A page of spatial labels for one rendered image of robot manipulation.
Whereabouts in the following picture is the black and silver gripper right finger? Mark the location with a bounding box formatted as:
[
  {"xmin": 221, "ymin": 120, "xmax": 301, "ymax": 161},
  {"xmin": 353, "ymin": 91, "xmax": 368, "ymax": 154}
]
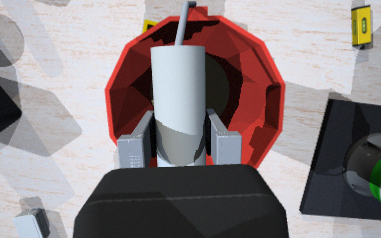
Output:
[{"xmin": 205, "ymin": 109, "xmax": 242, "ymax": 165}]

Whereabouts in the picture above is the yellow flat block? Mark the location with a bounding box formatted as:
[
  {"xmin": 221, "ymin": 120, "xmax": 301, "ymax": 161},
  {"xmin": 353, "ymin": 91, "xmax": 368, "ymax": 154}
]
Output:
[{"xmin": 143, "ymin": 20, "xmax": 158, "ymax": 32}]

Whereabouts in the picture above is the yellow pocket level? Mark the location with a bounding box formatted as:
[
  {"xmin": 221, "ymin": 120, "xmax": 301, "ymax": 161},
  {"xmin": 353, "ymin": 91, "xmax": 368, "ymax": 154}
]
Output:
[{"xmin": 351, "ymin": 5, "xmax": 371, "ymax": 47}]

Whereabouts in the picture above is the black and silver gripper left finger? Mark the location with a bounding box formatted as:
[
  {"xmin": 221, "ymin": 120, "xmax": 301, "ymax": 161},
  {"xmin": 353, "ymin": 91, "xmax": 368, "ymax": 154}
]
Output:
[{"xmin": 117, "ymin": 110, "xmax": 157, "ymax": 168}]

